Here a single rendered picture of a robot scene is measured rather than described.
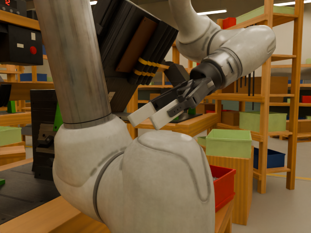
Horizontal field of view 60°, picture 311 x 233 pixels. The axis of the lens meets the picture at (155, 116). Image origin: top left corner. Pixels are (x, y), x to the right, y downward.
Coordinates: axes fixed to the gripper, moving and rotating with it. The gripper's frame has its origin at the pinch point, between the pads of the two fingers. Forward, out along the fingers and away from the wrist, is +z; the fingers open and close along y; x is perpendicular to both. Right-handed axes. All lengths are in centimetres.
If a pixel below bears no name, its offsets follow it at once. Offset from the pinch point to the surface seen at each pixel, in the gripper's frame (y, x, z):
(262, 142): -185, 145, -171
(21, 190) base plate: -46, 7, 35
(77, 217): -21.0, 16.7, 23.8
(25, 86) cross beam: -98, -27, 15
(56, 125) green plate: -61, -5, 14
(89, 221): -24.4, 21.2, 22.2
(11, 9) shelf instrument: -69, -53, 3
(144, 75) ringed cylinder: -61, -3, -30
